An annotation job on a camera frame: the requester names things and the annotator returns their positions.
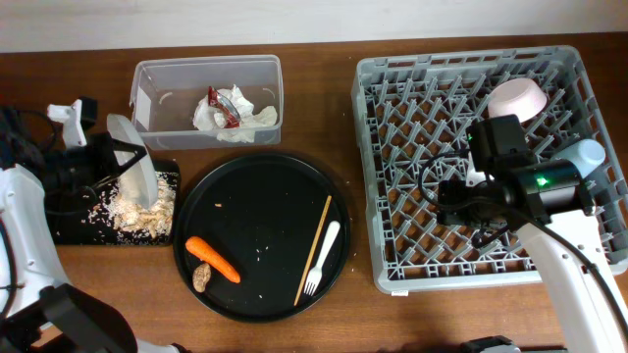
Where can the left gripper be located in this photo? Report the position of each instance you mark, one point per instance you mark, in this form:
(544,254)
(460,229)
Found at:
(102,146)

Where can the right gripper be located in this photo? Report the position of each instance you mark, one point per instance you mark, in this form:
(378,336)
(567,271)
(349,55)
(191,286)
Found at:
(450,191)

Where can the grey plate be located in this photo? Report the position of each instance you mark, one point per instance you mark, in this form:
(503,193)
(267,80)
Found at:
(139,182)

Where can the white napkin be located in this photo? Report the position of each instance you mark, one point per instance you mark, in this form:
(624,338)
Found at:
(207,118)

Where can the red snack wrapper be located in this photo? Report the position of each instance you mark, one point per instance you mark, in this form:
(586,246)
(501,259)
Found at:
(222,103)

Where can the pink bowl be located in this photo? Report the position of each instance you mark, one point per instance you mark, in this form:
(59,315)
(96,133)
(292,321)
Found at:
(521,97)

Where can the orange carrot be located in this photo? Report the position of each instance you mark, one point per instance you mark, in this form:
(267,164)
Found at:
(206,253)

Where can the light blue cup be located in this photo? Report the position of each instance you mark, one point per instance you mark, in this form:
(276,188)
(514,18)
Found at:
(586,155)

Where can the brown ginger piece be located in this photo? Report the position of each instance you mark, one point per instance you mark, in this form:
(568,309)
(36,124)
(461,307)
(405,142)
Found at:
(200,277)

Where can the white plastic fork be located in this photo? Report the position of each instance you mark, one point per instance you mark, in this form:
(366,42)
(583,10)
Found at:
(315,274)

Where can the wooden chopstick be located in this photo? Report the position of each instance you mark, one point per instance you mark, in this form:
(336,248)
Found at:
(312,249)

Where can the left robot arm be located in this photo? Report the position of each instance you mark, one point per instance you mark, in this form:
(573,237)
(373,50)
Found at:
(41,311)

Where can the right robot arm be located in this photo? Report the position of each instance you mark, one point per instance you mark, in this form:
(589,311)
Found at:
(549,208)

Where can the grey dishwasher rack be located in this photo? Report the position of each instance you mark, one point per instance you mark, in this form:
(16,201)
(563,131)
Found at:
(411,116)

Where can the peanut shells and rice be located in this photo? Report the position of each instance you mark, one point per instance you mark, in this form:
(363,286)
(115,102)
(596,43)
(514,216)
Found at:
(125,217)

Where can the clear plastic bin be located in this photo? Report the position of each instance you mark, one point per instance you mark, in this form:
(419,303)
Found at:
(165,94)

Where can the black rectangular tray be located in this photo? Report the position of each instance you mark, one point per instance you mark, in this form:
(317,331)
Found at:
(70,227)

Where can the round black tray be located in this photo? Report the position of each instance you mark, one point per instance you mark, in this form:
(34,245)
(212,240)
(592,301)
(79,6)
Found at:
(260,212)

